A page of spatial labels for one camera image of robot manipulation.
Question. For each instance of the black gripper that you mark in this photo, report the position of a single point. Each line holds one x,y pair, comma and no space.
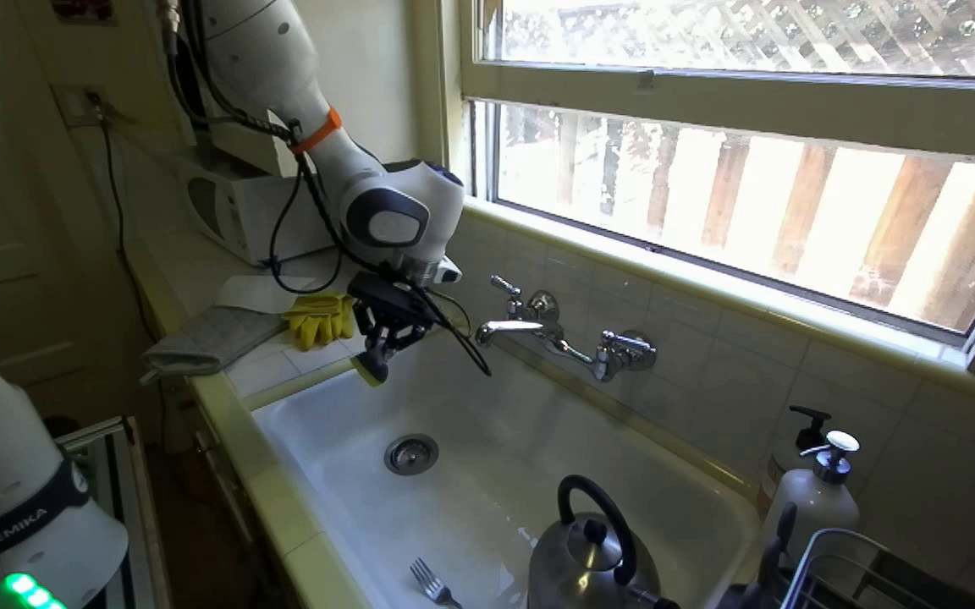
382,299

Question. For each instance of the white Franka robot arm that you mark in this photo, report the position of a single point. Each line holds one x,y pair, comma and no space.
261,45

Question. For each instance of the metal sink drain strainer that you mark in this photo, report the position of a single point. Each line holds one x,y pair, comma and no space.
409,454

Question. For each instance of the white sink basin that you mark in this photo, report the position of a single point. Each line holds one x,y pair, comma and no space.
510,450

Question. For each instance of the yellow rubber gloves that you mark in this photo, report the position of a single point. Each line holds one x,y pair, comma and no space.
319,318

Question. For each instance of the grey folded cloth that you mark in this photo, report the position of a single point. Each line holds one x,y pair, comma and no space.
211,338

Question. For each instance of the white countertop appliance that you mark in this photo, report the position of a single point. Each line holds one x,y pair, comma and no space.
237,215

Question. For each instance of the kitchen window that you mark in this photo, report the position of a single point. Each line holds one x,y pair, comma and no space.
759,158

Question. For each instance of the dark pump bottle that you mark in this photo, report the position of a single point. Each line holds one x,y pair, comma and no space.
811,428

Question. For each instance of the white soap pump bottle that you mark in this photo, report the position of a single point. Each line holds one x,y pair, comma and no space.
813,495

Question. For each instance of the dish drying rack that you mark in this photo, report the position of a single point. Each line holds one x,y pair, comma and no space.
871,576

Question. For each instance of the chrome wall tap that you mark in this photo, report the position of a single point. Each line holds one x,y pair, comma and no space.
533,325

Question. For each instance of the wall power outlet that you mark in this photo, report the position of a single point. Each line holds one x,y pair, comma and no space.
76,106

